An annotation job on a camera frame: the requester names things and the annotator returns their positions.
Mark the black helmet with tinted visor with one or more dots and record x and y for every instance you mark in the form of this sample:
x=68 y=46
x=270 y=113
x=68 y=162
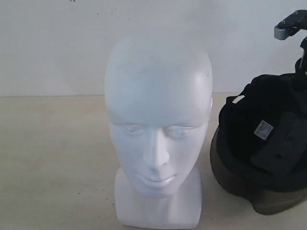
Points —
x=259 y=150

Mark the white mannequin head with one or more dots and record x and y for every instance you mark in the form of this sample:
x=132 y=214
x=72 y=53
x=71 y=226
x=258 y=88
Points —
x=158 y=95

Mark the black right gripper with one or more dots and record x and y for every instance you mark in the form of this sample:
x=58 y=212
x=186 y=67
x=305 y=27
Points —
x=301 y=63

